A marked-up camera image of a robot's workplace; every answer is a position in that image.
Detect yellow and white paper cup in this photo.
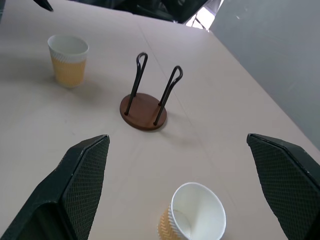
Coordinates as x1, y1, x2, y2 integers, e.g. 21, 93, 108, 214
47, 34, 90, 89

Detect black chair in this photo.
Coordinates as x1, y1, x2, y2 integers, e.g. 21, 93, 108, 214
112, 0, 211, 25

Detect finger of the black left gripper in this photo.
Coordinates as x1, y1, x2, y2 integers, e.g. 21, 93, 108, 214
32, 0, 54, 12

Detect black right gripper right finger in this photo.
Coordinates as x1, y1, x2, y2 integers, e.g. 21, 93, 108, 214
246, 133, 320, 240

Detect wooden stand with black frame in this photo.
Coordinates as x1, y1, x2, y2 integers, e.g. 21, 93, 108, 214
119, 52, 184, 131

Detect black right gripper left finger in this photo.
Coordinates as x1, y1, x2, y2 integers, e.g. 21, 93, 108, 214
0, 134, 111, 240

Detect glass tube with tan contents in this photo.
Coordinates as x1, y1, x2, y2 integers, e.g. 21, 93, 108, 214
156, 182, 227, 240

